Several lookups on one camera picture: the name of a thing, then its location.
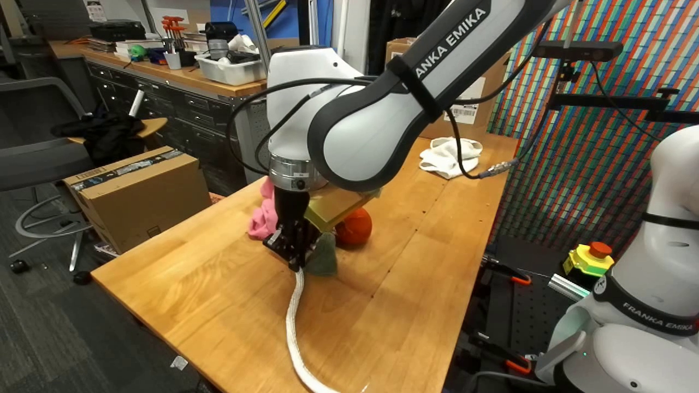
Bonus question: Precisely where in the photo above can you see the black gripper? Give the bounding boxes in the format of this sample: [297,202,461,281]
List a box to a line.
[262,188,319,271]

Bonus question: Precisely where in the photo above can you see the white rope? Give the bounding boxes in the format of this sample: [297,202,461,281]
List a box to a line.
[282,265,344,393]

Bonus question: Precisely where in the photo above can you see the white towel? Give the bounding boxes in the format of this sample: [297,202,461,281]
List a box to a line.
[419,136,482,179]

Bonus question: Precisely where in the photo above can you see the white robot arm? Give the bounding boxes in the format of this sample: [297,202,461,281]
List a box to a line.
[263,0,569,267]

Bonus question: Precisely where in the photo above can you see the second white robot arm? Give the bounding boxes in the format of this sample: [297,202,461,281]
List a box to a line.
[535,124,699,393]

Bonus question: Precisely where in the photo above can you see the dark green cloth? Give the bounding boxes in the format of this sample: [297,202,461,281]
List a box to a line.
[306,233,337,276]

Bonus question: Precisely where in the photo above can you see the pink cloth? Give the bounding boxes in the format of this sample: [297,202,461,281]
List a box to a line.
[247,181,278,239]

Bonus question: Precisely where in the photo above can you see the red cloth ball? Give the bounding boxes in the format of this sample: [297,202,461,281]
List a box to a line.
[337,207,374,249]

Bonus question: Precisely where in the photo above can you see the cardboard box beside table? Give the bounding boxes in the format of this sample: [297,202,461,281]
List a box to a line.
[64,146,211,252]

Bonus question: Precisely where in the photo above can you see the workbench with drawers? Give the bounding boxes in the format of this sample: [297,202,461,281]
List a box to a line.
[50,41,267,193]

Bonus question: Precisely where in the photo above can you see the white plastic bin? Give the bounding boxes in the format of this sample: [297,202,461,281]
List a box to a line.
[197,53,267,84]

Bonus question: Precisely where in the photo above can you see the large cardboard box on table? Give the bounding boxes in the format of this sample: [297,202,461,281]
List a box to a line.
[385,37,508,140]

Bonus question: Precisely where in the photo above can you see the emergency stop button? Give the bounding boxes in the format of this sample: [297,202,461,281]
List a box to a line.
[563,239,613,276]

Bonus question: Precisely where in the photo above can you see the wrist camera with yellow-green mount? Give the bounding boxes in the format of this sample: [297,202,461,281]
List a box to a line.
[304,184,375,230]

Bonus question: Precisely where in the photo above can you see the black camera stand pole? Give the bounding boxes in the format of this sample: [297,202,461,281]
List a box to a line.
[528,2,699,126]

